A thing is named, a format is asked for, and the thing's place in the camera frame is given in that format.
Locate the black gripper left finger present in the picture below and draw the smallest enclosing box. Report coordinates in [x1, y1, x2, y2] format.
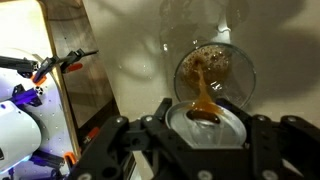
[66, 97, 201, 180]

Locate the black aluminium rail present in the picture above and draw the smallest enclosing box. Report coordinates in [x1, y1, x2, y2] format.
[29, 149, 66, 170]
[11, 83, 44, 108]

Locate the tall clear glass cup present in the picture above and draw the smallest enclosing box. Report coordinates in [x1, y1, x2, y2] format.
[173, 41, 258, 110]

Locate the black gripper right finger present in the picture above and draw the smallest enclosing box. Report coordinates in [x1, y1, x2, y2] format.
[215, 97, 320, 180]

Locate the black and orange clamp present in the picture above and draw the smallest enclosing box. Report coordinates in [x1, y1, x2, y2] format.
[82, 126, 101, 145]
[31, 48, 100, 86]

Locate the small brown glass cup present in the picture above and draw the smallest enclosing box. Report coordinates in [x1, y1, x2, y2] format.
[181, 46, 232, 116]

